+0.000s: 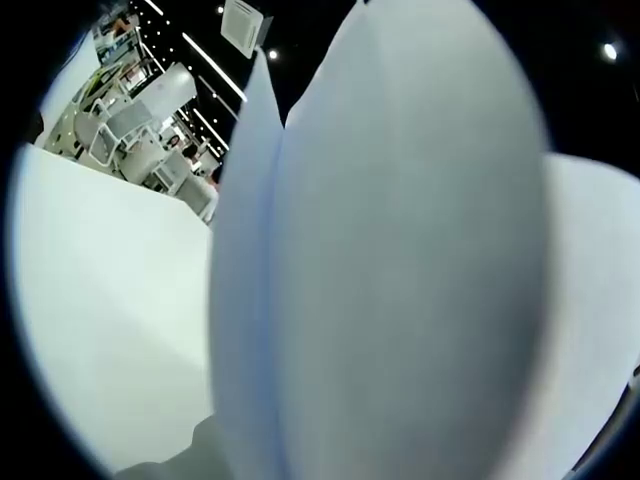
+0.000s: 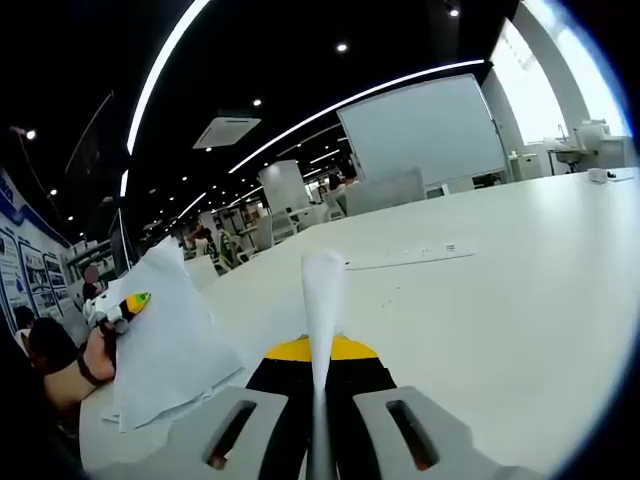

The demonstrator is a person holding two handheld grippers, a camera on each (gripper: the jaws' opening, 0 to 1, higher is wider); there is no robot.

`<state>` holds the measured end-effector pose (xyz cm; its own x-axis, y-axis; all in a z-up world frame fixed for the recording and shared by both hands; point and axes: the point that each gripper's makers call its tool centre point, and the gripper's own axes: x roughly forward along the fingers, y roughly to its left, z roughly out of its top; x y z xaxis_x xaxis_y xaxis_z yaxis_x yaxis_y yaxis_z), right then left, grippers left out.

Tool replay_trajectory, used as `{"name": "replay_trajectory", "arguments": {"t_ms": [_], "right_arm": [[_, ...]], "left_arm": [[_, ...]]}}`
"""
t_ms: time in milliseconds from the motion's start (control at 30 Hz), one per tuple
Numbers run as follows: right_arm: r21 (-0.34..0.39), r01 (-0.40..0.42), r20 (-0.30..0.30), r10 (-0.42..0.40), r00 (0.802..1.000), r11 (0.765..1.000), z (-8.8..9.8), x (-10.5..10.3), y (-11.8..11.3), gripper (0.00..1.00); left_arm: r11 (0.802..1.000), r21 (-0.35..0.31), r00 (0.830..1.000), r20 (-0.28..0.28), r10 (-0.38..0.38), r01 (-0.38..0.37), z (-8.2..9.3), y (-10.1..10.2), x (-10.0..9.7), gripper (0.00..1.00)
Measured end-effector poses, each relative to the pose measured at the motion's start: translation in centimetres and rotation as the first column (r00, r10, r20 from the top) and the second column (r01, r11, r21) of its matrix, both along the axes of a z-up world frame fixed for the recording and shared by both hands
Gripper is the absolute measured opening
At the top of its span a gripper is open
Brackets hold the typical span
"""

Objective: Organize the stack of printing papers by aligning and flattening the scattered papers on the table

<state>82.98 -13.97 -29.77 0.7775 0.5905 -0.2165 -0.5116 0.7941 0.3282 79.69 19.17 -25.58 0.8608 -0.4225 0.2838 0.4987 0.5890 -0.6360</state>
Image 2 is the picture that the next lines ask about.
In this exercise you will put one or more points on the recessed table socket strip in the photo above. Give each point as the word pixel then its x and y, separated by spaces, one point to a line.
pixel 415 254

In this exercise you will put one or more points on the large white board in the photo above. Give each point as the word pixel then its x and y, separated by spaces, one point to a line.
pixel 425 130

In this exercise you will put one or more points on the steel sink stand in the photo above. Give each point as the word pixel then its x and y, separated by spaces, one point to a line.
pixel 572 150

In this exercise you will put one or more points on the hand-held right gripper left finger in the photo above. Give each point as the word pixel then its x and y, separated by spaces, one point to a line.
pixel 185 450

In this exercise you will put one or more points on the green office chair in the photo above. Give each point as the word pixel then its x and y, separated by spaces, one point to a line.
pixel 231 252

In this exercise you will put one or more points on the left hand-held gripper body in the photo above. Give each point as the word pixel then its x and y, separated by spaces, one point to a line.
pixel 105 312

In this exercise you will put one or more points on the ceiling air conditioner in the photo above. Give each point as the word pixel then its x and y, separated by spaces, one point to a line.
pixel 227 132

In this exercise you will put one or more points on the bright window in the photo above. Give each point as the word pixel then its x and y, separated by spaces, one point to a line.
pixel 530 90

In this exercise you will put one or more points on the long ceiling light strip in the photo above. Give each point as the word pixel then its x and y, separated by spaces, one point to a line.
pixel 360 97
pixel 160 70

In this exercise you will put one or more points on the black monitor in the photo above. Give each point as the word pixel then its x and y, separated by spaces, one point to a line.
pixel 122 245

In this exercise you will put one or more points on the white pillar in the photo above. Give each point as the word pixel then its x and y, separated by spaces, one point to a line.
pixel 282 187

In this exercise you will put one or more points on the round ceiling spot lights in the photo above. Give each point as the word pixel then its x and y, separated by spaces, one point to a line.
pixel 341 47

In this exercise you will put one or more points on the white office chair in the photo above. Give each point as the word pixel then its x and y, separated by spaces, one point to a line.
pixel 284 227
pixel 336 206

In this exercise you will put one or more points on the white printing paper sheet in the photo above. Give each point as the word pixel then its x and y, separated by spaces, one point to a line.
pixel 322 310

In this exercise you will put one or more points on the white cabinet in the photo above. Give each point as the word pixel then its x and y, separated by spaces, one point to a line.
pixel 525 165

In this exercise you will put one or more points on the stack of white printing papers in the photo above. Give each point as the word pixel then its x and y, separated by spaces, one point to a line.
pixel 170 350

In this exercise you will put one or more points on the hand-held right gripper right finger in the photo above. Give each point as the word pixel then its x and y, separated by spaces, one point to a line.
pixel 460 460

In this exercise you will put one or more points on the black wristband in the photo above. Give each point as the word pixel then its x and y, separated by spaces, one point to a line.
pixel 87 372

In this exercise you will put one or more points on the person's left hand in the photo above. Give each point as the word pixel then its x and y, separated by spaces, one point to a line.
pixel 102 355

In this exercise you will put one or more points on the white charger box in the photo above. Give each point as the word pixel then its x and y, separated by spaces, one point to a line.
pixel 597 176

